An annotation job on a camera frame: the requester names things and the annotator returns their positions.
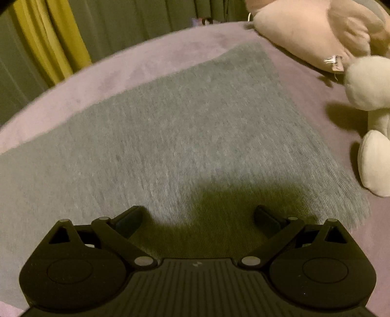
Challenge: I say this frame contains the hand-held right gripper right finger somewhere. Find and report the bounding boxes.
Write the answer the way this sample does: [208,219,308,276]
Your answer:
[238,205,347,270]

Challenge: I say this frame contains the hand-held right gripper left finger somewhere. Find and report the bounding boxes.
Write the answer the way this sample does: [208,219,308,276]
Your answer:
[48,205,158,270]

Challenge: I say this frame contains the grey pants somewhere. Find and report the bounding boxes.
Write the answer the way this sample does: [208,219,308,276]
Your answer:
[0,41,371,310]

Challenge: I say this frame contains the purple fleece blanket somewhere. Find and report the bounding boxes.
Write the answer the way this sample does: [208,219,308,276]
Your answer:
[0,20,390,317]

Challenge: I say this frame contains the white plush toy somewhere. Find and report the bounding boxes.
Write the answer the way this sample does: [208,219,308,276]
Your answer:
[344,56,390,197]

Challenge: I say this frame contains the pink plush toy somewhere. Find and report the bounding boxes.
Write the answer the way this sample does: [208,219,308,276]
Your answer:
[245,0,390,74]

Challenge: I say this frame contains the yellow curtain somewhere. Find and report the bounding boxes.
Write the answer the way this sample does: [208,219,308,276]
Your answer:
[11,0,92,86]

